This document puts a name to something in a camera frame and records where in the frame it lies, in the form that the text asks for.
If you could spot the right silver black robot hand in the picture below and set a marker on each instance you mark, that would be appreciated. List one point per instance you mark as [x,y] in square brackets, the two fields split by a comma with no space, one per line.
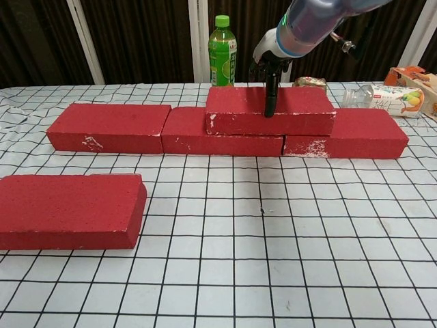
[271,92]

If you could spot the red foam brick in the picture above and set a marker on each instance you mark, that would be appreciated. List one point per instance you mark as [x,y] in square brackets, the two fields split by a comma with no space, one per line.
[68,205]
[239,112]
[191,143]
[109,123]
[365,136]

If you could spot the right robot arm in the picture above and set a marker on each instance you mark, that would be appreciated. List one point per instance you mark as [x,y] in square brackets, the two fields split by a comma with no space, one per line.
[314,24]

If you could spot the gold foil snack packet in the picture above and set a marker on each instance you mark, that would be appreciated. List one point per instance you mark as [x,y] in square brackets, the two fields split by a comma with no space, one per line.
[310,82]

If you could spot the green tea bottle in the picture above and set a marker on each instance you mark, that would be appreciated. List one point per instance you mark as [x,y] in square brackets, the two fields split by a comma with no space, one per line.
[222,68]

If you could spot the clear bottle with fruit label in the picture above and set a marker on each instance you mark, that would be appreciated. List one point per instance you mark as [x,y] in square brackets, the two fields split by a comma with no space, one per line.
[389,100]

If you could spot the white black checkered tablecloth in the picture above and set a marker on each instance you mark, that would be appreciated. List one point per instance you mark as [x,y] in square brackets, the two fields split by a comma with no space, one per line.
[239,273]

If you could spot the white metal frame post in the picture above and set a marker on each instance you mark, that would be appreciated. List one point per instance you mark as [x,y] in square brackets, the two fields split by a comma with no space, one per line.
[85,41]
[285,70]
[198,41]
[416,37]

